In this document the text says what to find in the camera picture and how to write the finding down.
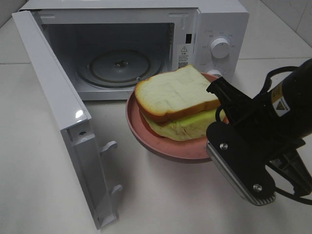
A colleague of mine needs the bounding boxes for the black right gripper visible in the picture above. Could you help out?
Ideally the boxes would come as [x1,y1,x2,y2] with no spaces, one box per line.
[206,78,312,196]

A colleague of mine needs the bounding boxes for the toast sandwich with lettuce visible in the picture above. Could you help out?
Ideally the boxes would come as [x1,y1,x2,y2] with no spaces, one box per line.
[134,65,220,141]

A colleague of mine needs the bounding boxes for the white microwave door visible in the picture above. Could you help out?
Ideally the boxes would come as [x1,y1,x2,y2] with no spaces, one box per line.
[12,11,122,229]

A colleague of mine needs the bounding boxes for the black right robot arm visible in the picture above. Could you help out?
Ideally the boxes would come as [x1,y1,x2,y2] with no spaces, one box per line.
[206,60,312,206]

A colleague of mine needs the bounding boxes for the lower white timer knob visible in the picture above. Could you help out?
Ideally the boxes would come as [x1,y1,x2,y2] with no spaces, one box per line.
[208,69,222,78]

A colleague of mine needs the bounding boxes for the upper white power knob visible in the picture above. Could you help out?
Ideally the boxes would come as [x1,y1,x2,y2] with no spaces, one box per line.
[210,37,230,59]

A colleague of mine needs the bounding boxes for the white microwave oven body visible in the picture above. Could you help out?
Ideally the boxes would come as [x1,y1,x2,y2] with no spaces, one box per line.
[17,0,249,100]

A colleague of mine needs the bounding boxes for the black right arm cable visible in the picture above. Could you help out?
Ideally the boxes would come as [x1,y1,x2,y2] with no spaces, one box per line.
[259,66,300,95]

